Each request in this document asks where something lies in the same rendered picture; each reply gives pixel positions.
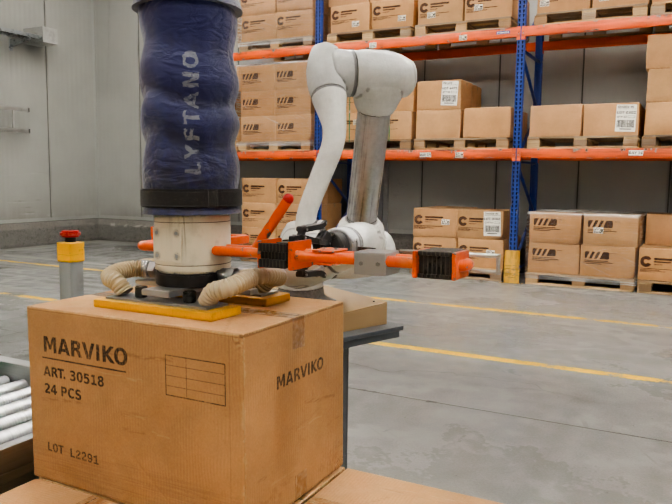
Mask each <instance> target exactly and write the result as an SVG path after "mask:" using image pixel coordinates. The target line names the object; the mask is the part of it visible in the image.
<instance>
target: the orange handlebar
mask: <svg viewBox="0 0 672 504"><path fill-rule="evenodd" d="M246 243H249V236H248V235H246V234H231V244H227V245H226V246H214V247H213V248H212V253H213V255H216V256H231V257H246V258H257V248H251V246H252V245H238V244H246ZM137 246H138V248H139V249H140V250H142V251H154V248H153V240H144V241H140V242H139V243H138V245H137ZM232 246H233V247H232ZM346 250H348V249H347V248H331V247H322V248H320V249H305V251H301V250H296V251H295V252H294V260H295V261H305V262H313V263H312V264H313V265H326V266H338V265H340V264H350V265H354V252H355V251H346ZM412 255H413V254H396V256H388V257H387V259H386V261H385V263H386V265H387V267H395V268H410V269H412ZM473 267H474V262H473V260H472V259H470V258H466V259H461V260H460V261H459V265H458V268H459V271H460V272H463V271H469V270H471V269H472V268H473Z"/></svg>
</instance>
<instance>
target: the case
mask: <svg viewBox="0 0 672 504"><path fill-rule="evenodd" d="M111 295H116V294H115V293H114V291H112V290H111V291H106V292H101V293H95V294H90V295H84V296H79V297H73V298H68V299H62V300H57V301H51V302H46V303H40V304H35V305H30V306H27V318H28V341H29V364H30V386H31V409H32V432H33V454H34V475H35V476H38V477H41V478H44V479H48V480H51V481H54V482H57V483H61V484H64V485H67V486H71V487H74V488H77V489H81V490H84V491H87V492H90V493H94V494H97V495H100V496H104V497H107V498H110V499H114V500H117V501H120V502H123V503H127V504H292V503H294V502H295V501H296V500H298V499H299V498H300V497H301V496H303V495H304V494H305V493H307V492H308V491H309V490H311V489H312V488H313V487H314V486H316V485H317V484H318V483H320V482H321V481H322V480H324V479H325V478H326V477H327V476H329V475H330V474H331V473H333V472H334V471H335V470H336V469H338V468H339V467H340V466H342V464H343V302H341V301H331V300H321V299H310V298H300V297H290V300H289V301H286V302H282V303H279V304H275V305H271V306H268V307H262V306H253V305H243V304H234V303H228V304H231V305H239V306H241V314H239V315H235V316H231V317H228V318H224V319H221V320H217V321H213V322H208V321H200V320H192V319H184V318H177V317H169V316H161V315H153V314H145V313H138V312H130V311H122V310H114V309H107V308H99V307H94V305H93V300H94V299H96V298H102V297H106V296H111Z"/></svg>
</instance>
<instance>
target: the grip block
mask: <svg viewBox="0 0 672 504"><path fill-rule="evenodd" d="M282 241H289V239H283V240H282V238H272V239H264V240H258V241H257V260H258V268H278V269H287V265H288V270H289V271H292V270H297V269H302V268H307V267H311V266H312V262H305V261H295V260H294V252H295V251H296V250H301V251H305V249H311V239H305V240H298V241H291V242H288V246H287V244H279V243H276V242H282Z"/></svg>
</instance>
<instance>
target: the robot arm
mask: <svg viewBox="0 0 672 504"><path fill-rule="evenodd" d="M306 79H307V86H308V91H309V93H310V96H311V100H312V103H313V105H314V108H315V110H316V112H317V115H318V117H319V120H320V122H321V125H322V129H323V138H322V143H321V147H320V150H319V153H318V155H317V158H316V161H315V163H314V166H313V169H312V171H311V174H310V177H309V179H308V182H307V185H306V187H305V190H304V193H303V195H302V198H301V201H300V204H299V207H298V210H297V215H296V221H291V222H289V223H287V224H286V226H285V228H284V229H283V230H282V232H281V235H280V238H282V240H283V239H289V241H282V242H276V243H279V244H287V246H288V242H291V241H298V240H305V239H311V249H320V248H322V247H331V248H347V249H348V250H346V251H357V247H358V246H361V247H373V248H376V249H381V250H396V248H395V243H394V241H393V239H392V237H391V236H390V235H389V234H388V233H387V232H386V231H384V226H383V224H382V223H381V221H380V220H379V219H378V218H377V215H378V207H379V199H380V191H381V184H382V176H383V168H384V161H385V155H386V148H387V140H388V132H389V125H390V117H391V114H393V112H394V111H395V110H396V108H397V106H398V104H399V102H400V101H401V98H405V97H407V96H409V95H410V94H411V93H412V92H413V90H414V88H415V87H416V83H417V69H416V66H415V64H414V62H413V61H412V60H410V59H409V58H407V57H405V56H403V55H401V54H399V53H396V52H393V51H387V50H375V49H362V50H343V49H338V47H337V46H335V45H333V44H331V43H328V42H323V43H318V44H316V45H315V46H314V47H313V48H312V49H311V51H310V54H309V58H308V63H307V67H306ZM347 97H353V100H354V105H355V107H356V109H357V121H356V130H355V140H354V150H353V159H352V169H351V179H350V188H349V198H348V208H347V215H346V216H344V217H343V218H342V219H341V220H340V221H339V224H338V226H337V228H332V229H329V230H328V231H327V230H326V229H325V226H326V225H327V220H316V218H317V213H318V210H319V207H320V204H321V202H322V200H323V197H324V195H325V193H326V190H327V188H328V186H329V183H330V181H331V179H332V176H333V174H334V171H335V169H336V167H337V164H338V162H339V159H340V157H341V154H342V151H343V148H344V144H345V139H346V103H347ZM283 270H285V272H286V274H287V281H286V283H285V284H284V285H282V286H279V287H278V290H277V291H278V292H286V293H290V297H300V298H310V299H321V300H331V301H336V299H334V298H331V297H328V296H326V295H325V294H324V282H325V281H327V280H330V279H354V278H364V277H370V276H372V275H358V274H354V265H350V264H340V265H338V266H326V265H313V264H312V266H311V267H307V268H302V269H297V270H292V271H289V270H288V265H287V269H283Z"/></svg>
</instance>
